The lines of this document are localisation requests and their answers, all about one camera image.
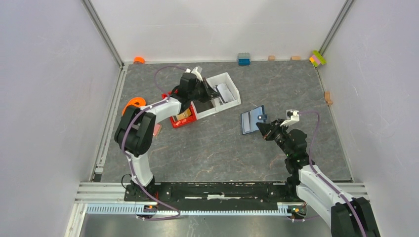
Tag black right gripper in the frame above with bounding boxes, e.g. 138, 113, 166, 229
256, 118, 293, 158

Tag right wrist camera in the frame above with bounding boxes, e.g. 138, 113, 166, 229
280, 109, 300, 127

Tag white cards in bin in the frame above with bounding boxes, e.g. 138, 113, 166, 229
215, 83, 235, 104

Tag curved wooden block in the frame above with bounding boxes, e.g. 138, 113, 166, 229
324, 91, 334, 106

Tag white bin with cards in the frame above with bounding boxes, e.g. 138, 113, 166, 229
207, 72, 241, 112

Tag multicolour brick stack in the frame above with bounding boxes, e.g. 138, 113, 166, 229
309, 50, 327, 68

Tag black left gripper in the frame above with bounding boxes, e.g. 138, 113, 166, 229
189, 78, 220, 104

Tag black wallets in bin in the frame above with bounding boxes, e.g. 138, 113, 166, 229
194, 101, 214, 113

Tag tan object in red bin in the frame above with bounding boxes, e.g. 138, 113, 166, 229
176, 109, 192, 121

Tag red bin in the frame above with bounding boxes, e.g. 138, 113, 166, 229
169, 102, 197, 128

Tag pink white small box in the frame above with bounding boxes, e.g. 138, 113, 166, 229
153, 124, 162, 137

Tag orange round toy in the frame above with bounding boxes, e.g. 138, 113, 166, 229
133, 57, 145, 64

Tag blue cable comb strip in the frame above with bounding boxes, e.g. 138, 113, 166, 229
85, 204, 298, 217

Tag flat tan wooden block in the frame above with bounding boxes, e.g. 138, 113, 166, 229
290, 56, 301, 61

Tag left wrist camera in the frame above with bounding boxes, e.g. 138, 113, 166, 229
185, 66, 203, 81

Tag blue card holder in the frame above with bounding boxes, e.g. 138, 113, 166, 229
240, 105, 267, 135

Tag white bin with wallets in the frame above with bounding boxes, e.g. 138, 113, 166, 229
191, 98, 220, 120

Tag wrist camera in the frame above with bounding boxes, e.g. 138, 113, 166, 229
185, 66, 203, 81
280, 109, 300, 127

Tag blue grey toy brick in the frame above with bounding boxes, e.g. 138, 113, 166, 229
237, 52, 251, 66

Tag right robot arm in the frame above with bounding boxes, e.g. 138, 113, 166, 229
256, 119, 380, 237

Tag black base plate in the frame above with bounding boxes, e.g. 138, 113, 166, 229
145, 182, 303, 202

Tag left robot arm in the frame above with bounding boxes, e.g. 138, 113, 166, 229
114, 72, 220, 201

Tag orange letter-shaped toy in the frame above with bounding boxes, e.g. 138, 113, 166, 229
122, 97, 147, 115

